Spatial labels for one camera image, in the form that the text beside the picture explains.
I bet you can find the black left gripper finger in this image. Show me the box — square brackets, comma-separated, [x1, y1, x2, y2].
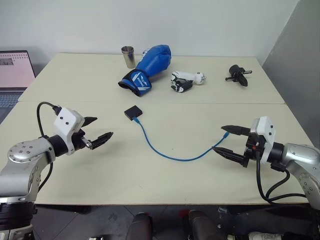
[80, 116, 99, 129]
[89, 131, 115, 151]

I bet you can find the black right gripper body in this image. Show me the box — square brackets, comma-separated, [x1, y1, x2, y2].
[241, 133, 266, 168]

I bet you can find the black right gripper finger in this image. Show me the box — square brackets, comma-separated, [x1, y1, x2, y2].
[220, 125, 252, 138]
[211, 146, 247, 164]

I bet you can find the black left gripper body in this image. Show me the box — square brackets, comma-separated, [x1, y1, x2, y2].
[70, 128, 93, 150]

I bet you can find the small black adapter box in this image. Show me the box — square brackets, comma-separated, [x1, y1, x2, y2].
[123, 105, 145, 121]

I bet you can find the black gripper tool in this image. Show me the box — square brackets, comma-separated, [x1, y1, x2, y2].
[225, 64, 253, 88]

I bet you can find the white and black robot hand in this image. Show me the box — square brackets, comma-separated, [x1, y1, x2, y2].
[170, 70, 208, 93]

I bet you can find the stainless steel cup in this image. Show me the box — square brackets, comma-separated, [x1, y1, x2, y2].
[121, 45, 137, 69]

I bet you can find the dark rounded shape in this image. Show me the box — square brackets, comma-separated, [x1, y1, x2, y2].
[183, 209, 227, 240]
[126, 212, 154, 240]

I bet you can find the blue boxing glove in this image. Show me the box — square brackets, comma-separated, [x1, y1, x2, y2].
[117, 44, 173, 98]

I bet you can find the white shoe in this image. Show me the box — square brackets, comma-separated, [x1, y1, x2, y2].
[248, 231, 285, 240]

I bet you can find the open laptop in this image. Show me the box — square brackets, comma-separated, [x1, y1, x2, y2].
[0, 50, 36, 125]

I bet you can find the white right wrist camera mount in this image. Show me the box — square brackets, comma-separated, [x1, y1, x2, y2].
[250, 116, 276, 165]

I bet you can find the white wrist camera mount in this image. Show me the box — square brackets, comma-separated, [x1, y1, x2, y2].
[53, 107, 86, 156]
[250, 116, 276, 165]

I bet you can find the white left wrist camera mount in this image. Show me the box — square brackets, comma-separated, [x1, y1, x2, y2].
[53, 107, 86, 156]

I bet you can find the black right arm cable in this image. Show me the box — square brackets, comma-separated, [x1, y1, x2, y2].
[255, 159, 309, 205]

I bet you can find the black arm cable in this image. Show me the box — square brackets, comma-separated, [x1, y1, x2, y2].
[34, 101, 62, 194]
[255, 159, 309, 205]

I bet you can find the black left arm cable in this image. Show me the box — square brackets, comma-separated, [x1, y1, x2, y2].
[34, 101, 62, 194]

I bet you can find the blue cable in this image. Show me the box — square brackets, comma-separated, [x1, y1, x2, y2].
[133, 117, 230, 161]

